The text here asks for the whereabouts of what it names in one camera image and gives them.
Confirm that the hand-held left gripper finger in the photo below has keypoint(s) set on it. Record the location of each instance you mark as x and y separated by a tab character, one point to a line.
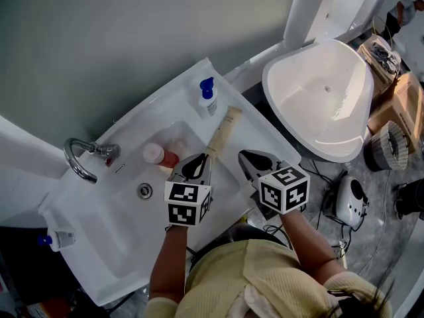
179	171
206	174

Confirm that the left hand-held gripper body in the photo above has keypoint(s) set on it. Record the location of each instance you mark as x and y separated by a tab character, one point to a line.
180	214

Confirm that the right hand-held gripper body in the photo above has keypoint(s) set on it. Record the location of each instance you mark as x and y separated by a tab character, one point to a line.
285	194

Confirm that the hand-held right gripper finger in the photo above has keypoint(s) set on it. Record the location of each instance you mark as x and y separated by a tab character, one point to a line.
250	172
268	162

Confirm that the person's left forearm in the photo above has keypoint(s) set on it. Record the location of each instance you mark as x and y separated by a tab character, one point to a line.
167	263

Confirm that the person's right forearm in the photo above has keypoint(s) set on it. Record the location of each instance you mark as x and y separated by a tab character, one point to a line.
308	240

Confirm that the orange tube white cap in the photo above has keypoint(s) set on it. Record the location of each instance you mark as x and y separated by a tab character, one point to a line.
169	159

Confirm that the metal sink drain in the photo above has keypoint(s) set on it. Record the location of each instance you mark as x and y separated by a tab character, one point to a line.
145	191

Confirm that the white rounded floor appliance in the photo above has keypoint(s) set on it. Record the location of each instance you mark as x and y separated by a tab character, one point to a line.
349	204

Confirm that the white pump bottle blue top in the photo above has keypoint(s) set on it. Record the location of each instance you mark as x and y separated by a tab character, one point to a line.
64	238
209	106

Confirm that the white ceramic sink basin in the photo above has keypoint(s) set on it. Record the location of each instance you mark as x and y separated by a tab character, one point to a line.
109	230

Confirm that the person's pale yellow top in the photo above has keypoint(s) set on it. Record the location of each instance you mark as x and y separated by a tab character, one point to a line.
225	273

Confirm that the freestanding bathtub white inside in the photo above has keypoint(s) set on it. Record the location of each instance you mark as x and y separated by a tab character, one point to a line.
318	104

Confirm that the chrome faucet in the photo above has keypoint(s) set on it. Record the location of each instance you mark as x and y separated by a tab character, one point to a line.
74	164

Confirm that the large closed cardboard box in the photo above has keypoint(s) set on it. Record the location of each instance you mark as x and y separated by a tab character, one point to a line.
401	111

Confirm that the open cardboard box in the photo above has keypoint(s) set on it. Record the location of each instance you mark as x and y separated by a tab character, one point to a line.
364	50

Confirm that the white pillar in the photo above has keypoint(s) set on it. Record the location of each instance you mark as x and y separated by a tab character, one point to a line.
304	8

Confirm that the large grey wall panel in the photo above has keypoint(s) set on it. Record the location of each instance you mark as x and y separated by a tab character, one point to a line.
116	45

